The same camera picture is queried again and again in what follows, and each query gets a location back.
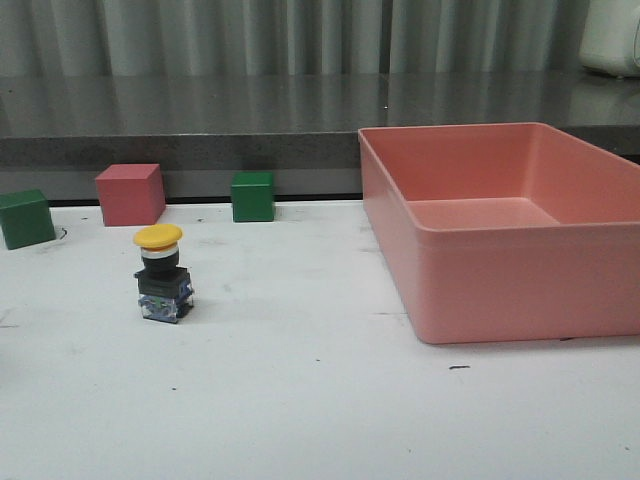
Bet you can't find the green cube block centre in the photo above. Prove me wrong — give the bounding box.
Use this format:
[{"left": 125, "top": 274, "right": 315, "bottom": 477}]
[{"left": 231, "top": 172, "right": 275, "bottom": 223}]

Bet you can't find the pink plastic bin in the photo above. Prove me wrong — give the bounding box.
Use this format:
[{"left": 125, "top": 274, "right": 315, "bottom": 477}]
[{"left": 359, "top": 123, "right": 639, "bottom": 344}]

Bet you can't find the pink cube block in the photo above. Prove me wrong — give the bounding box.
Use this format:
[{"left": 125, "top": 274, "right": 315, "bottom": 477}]
[{"left": 95, "top": 164, "right": 166, "bottom": 227}]

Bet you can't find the green cube block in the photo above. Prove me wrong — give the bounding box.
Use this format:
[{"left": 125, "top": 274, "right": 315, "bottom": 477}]
[
  {"left": 1, "top": 189, "right": 56, "bottom": 250},
  {"left": 231, "top": 172, "right": 275, "bottom": 223}
]

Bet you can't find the white appliance in background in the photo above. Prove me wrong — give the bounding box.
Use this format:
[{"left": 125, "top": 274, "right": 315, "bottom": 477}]
[{"left": 579, "top": 0, "right": 639, "bottom": 77}]

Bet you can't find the green cube block left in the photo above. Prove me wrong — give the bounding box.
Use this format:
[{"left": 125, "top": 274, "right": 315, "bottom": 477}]
[{"left": 1, "top": 189, "right": 56, "bottom": 250}]

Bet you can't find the yellow mushroom push button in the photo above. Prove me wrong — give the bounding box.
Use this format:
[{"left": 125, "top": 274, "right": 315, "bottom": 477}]
[{"left": 133, "top": 224, "right": 194, "bottom": 324}]

